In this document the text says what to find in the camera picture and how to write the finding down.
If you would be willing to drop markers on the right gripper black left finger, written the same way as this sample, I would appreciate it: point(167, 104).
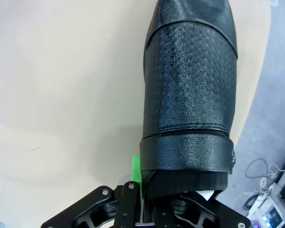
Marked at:
point(136, 171)

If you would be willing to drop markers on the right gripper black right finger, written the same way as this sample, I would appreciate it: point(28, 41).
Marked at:
point(204, 213)

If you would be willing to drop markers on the black leather slip-on shoe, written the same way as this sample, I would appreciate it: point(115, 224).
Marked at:
point(190, 83)

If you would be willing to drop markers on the white power strip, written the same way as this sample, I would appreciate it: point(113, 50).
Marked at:
point(263, 182)

